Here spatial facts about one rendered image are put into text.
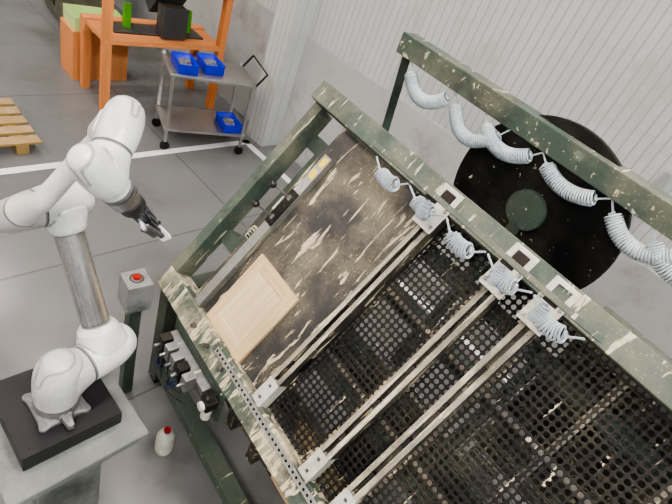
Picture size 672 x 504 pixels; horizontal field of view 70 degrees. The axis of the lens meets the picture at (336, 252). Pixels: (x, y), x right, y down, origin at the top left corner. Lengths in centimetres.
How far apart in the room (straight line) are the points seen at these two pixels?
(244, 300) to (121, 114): 117
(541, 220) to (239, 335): 142
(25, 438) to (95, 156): 119
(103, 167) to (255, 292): 116
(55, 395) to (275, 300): 90
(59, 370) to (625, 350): 185
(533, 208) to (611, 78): 186
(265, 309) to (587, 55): 285
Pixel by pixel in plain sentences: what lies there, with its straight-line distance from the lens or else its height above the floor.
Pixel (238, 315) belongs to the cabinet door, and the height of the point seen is 100.
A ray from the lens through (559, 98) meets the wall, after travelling 402.
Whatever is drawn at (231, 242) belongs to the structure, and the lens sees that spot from 249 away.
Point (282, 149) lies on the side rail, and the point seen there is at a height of 159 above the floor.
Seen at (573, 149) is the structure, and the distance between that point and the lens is 212.
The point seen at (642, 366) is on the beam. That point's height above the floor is 189.
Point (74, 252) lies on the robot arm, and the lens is 193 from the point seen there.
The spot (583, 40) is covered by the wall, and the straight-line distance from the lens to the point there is 400.
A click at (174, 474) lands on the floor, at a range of 297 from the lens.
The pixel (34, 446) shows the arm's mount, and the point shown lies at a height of 83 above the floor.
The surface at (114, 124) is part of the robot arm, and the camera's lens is 137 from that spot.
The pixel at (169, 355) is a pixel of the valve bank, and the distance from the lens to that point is 245.
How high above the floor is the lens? 269
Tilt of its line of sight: 36 degrees down
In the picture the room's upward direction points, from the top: 24 degrees clockwise
